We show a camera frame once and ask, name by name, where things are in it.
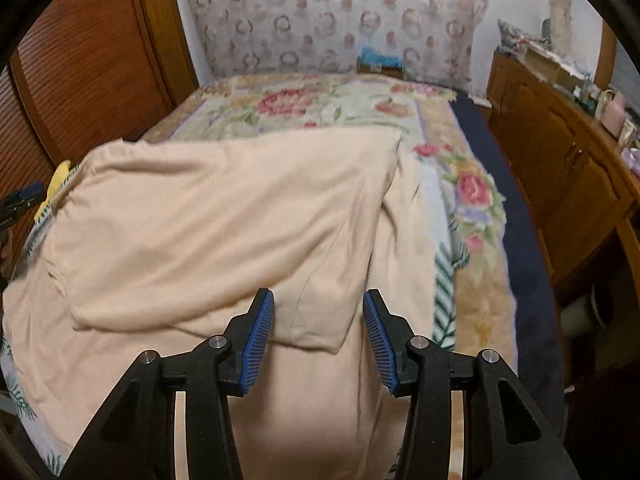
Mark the leaf print bed sheet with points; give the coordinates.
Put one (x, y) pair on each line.
(30, 410)

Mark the wooden slatted wardrobe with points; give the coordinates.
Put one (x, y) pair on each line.
(90, 60)

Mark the blue cloth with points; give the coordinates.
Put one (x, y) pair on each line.
(381, 56)

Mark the pink thermos flask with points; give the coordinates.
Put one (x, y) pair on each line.
(615, 115)

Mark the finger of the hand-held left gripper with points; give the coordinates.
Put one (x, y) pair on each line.
(10, 216)
(27, 193)

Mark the beige window curtain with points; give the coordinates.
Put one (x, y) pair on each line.
(557, 15)

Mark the peach printed t-shirt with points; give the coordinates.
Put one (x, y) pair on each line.
(200, 210)

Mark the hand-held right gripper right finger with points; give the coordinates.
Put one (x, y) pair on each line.
(382, 347)

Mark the wooden side cabinet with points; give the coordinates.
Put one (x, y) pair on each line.
(560, 150)

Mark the dark blue bed sheet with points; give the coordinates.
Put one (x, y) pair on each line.
(525, 260)

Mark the small brown box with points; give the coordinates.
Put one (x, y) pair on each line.
(380, 71)

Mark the purple tissue box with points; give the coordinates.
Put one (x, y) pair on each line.
(635, 159)

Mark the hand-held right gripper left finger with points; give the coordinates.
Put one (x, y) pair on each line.
(257, 342)

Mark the cardboard box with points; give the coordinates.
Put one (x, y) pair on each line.
(552, 66)

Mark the floral cushion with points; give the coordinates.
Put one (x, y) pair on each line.
(515, 36)

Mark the grey cylinder bin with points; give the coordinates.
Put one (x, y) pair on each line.
(585, 310)

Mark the yellow plush toy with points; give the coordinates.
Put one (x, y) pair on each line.
(55, 185)

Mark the floral blanket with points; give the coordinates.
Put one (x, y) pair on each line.
(300, 105)

